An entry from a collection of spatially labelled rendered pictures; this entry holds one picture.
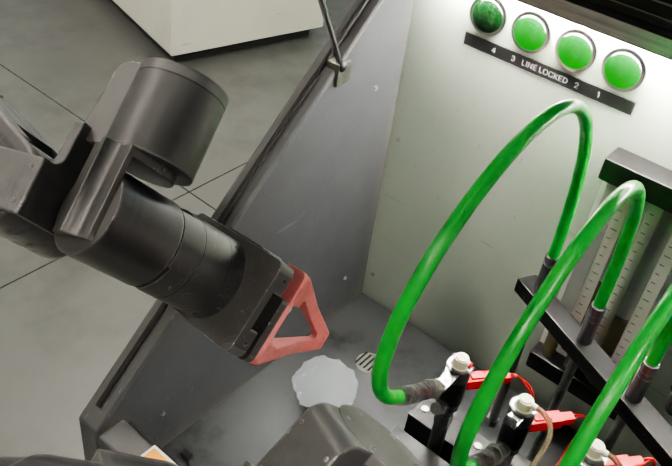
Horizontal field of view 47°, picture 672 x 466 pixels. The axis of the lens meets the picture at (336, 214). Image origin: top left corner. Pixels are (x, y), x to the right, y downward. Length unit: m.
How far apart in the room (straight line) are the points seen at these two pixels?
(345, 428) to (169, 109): 0.20
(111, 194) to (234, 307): 0.11
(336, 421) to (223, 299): 0.14
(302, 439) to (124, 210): 0.16
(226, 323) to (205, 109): 0.13
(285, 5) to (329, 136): 2.92
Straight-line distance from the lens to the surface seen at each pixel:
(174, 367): 1.03
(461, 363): 0.86
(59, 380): 2.33
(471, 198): 0.64
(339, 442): 0.38
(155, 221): 0.45
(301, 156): 1.00
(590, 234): 0.68
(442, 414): 0.91
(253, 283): 0.49
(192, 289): 0.48
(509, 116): 1.04
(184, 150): 0.46
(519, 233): 1.11
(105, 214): 0.45
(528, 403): 0.85
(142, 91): 0.47
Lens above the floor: 1.75
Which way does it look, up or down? 38 degrees down
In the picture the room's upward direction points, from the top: 8 degrees clockwise
